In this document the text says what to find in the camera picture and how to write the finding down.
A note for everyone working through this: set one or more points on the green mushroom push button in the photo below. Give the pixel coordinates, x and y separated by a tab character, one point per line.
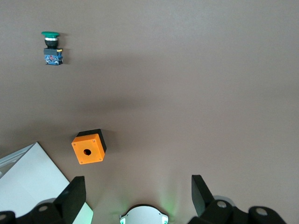
52	50

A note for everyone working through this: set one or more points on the white drawer cabinet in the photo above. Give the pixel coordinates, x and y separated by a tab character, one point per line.
28	182

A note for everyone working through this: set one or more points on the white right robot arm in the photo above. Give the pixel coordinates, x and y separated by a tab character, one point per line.
143	215

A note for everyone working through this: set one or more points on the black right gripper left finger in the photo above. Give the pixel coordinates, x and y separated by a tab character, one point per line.
72	198

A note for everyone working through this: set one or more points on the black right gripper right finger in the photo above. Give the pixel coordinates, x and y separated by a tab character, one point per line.
202	196

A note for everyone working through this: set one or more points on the orange button enclosure box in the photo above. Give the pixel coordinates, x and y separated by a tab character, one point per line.
90	150

